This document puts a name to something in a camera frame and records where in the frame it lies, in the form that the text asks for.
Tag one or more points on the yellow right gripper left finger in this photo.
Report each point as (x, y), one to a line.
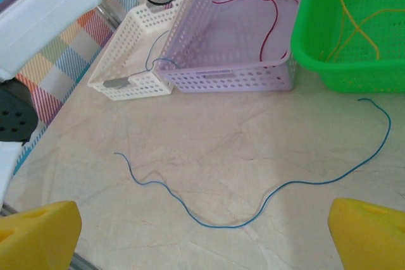
(34, 238)

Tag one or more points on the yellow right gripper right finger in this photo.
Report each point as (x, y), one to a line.
(370, 238)

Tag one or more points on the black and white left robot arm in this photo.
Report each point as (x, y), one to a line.
(41, 20)

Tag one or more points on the white perforated plastic basket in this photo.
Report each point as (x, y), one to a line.
(133, 48)

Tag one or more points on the lilac perforated plastic basket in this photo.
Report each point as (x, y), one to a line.
(228, 29)

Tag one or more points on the green perforated plastic basket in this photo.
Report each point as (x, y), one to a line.
(348, 74)

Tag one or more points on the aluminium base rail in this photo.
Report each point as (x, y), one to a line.
(79, 263)

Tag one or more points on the aluminium frame post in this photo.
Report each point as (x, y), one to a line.
(109, 14)

